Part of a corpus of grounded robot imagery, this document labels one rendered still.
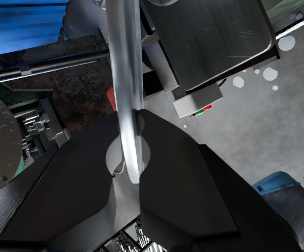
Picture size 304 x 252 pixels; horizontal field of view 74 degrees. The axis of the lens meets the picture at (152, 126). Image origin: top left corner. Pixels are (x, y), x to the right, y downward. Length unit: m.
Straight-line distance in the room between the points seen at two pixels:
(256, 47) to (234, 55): 0.03
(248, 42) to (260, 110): 0.92
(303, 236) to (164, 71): 0.46
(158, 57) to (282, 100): 0.72
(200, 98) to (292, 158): 0.77
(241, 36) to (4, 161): 1.39
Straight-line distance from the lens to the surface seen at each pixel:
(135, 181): 0.16
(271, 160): 1.27
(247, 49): 0.26
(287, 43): 0.39
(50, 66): 1.14
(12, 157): 1.48
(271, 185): 0.50
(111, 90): 0.55
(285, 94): 1.11
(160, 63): 0.55
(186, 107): 0.55
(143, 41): 0.50
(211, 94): 0.59
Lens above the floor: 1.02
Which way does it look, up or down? 34 degrees down
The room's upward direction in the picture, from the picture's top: 117 degrees counter-clockwise
